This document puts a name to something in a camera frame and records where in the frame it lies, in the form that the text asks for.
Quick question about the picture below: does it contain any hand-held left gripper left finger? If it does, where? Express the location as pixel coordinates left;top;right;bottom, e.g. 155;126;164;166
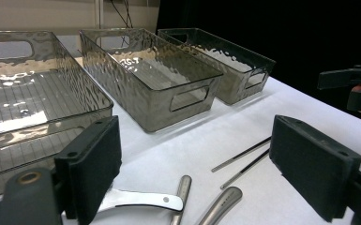
53;114;123;225

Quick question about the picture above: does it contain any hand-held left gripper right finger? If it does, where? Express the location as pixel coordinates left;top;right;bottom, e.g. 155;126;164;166
268;114;361;223

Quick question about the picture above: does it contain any white ceramic spoon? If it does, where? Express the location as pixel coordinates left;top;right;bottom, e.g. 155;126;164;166
97;187;185;215

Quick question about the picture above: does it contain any thin metal chopstick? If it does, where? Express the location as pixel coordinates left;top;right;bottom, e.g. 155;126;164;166
211;136;272;173
219;148;270;190

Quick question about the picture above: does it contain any smoky clear plastic bin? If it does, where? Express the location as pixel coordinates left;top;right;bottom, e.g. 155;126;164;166
0;30;114;204
79;27;224;134
157;27;277;106

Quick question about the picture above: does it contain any metal table knife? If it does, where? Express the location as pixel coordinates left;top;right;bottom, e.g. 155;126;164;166
196;186;244;225

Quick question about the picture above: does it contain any metal fork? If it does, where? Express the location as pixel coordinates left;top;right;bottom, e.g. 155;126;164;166
169;174;192;225

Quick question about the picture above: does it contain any black cable bundle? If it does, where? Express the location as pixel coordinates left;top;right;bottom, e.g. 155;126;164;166
110;0;134;30

